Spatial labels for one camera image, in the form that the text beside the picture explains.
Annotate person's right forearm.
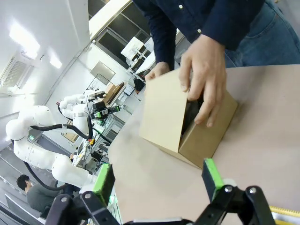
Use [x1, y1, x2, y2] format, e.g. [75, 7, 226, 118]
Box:
[145, 7, 180, 70]

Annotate brown cardboard box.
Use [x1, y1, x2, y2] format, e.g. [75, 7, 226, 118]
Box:
[138, 69, 239, 170]

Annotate large ceiling light panel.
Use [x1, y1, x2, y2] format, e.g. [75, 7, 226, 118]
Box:
[9, 22, 40, 59]

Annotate yellow utility knife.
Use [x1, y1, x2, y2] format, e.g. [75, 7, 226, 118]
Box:
[269, 205, 300, 222]

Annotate person's left forearm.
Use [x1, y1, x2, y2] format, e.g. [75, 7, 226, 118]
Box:
[202, 0, 267, 52]

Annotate seated person in grey top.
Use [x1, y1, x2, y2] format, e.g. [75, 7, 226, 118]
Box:
[16, 174, 71, 218]

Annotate person in navy shirt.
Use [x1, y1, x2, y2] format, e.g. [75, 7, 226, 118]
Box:
[132, 0, 300, 68]

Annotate stacked wooden boards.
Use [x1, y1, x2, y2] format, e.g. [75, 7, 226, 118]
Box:
[103, 81, 128, 105]

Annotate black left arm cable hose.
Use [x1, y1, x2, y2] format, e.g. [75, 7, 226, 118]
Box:
[10, 103, 113, 192]

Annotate ceiling air conditioner vent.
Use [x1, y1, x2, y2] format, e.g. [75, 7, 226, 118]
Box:
[0, 56, 33, 89]

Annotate person's right hand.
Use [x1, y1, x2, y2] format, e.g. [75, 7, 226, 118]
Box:
[144, 61, 171, 82]

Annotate white paper board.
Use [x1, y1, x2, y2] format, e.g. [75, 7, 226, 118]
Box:
[120, 36, 144, 59]

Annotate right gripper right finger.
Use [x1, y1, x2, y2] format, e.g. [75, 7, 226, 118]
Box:
[194, 158, 277, 225]

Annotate person's left hand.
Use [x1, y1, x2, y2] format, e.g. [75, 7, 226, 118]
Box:
[178, 35, 227, 128]

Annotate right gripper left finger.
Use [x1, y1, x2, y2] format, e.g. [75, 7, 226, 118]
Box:
[45, 163, 124, 225]

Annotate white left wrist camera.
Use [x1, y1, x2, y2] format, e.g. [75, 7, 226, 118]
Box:
[88, 90, 107, 100]

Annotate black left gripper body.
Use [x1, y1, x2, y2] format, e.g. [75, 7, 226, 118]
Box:
[92, 100, 106, 114]

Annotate small ceiling light panel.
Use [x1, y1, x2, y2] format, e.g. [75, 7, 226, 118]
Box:
[49, 52, 63, 69]

